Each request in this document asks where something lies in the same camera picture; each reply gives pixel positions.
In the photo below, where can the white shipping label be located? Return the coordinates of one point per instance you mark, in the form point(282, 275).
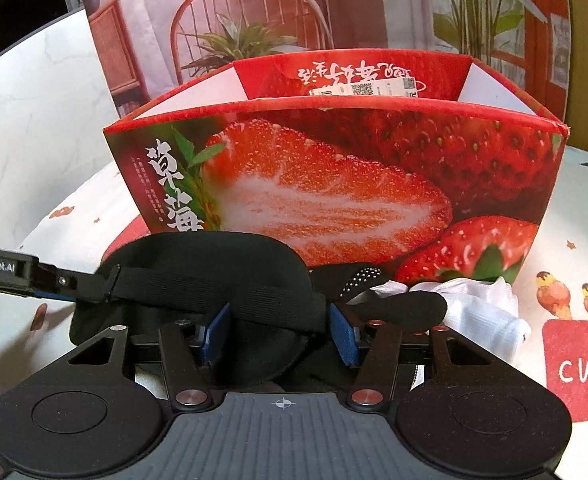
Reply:
point(369, 87)

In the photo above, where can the wall poster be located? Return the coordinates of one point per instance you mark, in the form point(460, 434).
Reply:
point(149, 0)

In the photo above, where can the black eye mask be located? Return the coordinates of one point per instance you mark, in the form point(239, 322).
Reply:
point(199, 260)

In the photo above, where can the cartoon printed mat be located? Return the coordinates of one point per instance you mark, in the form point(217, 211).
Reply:
point(564, 240)

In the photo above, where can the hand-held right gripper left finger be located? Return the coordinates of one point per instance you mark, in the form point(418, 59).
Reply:
point(216, 332)

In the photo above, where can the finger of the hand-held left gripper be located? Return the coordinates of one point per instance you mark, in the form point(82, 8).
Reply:
point(74, 280)

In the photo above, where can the white sock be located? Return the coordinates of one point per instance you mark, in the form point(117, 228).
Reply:
point(484, 315)

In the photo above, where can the black dotted sock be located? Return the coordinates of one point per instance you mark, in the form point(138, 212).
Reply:
point(399, 310)

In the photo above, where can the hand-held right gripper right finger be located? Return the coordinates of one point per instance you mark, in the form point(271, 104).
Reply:
point(344, 335)

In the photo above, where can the red strawberry print box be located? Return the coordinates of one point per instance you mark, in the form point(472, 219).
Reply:
point(324, 185)

